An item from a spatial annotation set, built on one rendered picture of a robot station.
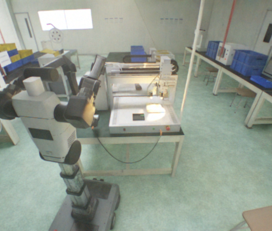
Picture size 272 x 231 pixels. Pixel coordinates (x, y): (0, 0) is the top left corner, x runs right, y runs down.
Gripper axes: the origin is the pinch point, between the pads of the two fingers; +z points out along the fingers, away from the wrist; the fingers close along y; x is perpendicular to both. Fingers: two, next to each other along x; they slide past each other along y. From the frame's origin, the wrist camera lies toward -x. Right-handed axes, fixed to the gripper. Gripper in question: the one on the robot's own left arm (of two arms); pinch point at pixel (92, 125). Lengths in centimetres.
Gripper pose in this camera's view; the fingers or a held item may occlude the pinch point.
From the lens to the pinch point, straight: 151.7
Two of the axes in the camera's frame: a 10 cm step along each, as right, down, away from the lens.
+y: -10.0, 0.4, -0.6
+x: 0.6, 9.0, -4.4
